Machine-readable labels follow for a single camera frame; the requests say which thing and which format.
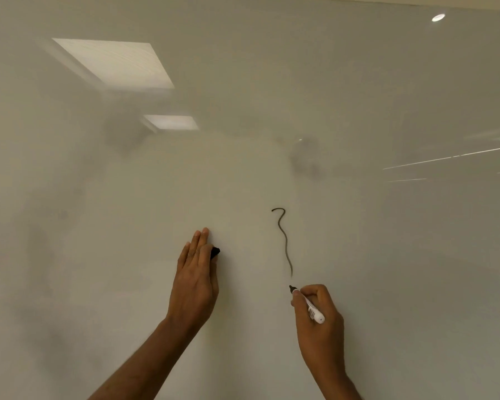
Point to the person's left hand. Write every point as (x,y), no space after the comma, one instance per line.
(191,291)

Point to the person's right hand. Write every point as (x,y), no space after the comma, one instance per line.
(321,337)

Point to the person's left middle finger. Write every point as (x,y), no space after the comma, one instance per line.
(203,245)

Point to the person's right thumb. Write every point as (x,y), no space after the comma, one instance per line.
(298,306)

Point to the person's left little finger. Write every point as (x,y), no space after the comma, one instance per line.
(183,257)

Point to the person's left thumb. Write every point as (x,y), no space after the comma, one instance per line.
(214,279)

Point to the black marker cap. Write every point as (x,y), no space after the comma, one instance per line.
(215,252)

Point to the white whiteboard marker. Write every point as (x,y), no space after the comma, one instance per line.
(312,310)

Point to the person's right forearm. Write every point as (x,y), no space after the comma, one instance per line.
(335,387)

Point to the person's left forearm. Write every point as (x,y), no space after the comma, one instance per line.
(150,362)

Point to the white glass whiteboard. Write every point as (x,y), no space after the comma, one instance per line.
(108,212)

